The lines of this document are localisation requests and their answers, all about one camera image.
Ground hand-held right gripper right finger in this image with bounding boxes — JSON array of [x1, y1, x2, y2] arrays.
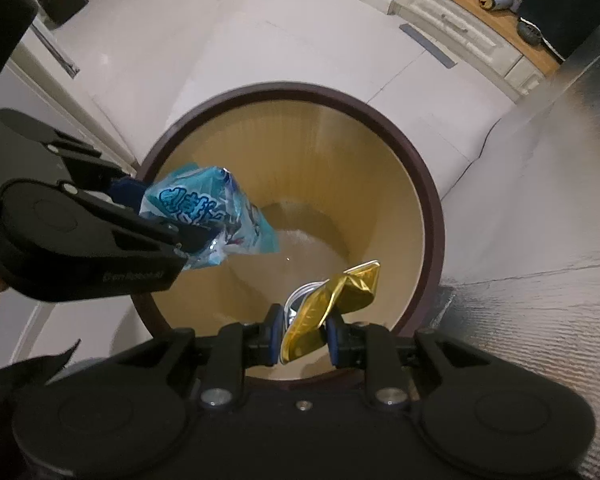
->
[[325, 314, 487, 411]]

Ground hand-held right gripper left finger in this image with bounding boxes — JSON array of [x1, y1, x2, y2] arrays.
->
[[125, 304, 287, 411]]

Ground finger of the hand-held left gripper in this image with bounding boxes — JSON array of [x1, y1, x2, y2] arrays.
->
[[0, 107, 147, 213], [75, 186, 222, 257]]

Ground blue snack wrapper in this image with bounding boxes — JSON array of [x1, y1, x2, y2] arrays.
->
[[139, 162, 281, 272]]

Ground gold foil wrapper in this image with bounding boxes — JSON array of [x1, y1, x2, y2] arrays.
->
[[279, 259, 382, 367]]

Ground round brown-rimmed trash bin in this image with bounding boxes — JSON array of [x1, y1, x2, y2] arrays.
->
[[130, 81, 444, 392]]

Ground silver foil mat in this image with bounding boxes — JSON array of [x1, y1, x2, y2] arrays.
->
[[437, 20, 600, 480]]

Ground cream cabinet with wooden top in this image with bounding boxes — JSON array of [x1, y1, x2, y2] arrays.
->
[[390, 0, 567, 102]]

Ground dark round woven object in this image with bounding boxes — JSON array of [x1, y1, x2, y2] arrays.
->
[[516, 19, 546, 46]]

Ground black speaker box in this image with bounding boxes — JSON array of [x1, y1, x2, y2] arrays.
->
[[519, 0, 600, 63]]

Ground white appliance with metal handle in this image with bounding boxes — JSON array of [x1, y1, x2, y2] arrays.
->
[[0, 19, 140, 176]]

